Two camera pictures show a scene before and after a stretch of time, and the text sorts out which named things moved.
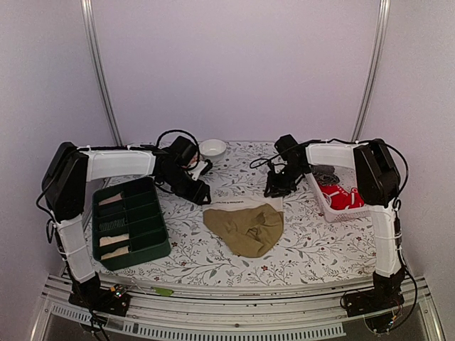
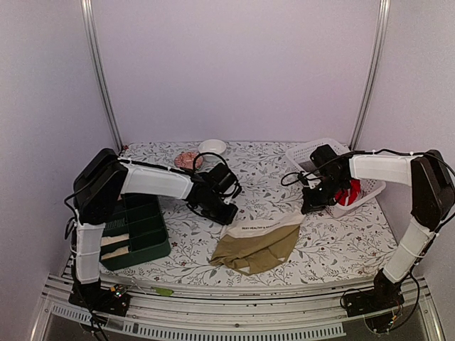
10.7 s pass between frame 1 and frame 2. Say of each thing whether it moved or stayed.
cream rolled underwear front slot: stayed
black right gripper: moved
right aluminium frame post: stayed
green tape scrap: stayed
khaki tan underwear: moved
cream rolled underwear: stayed
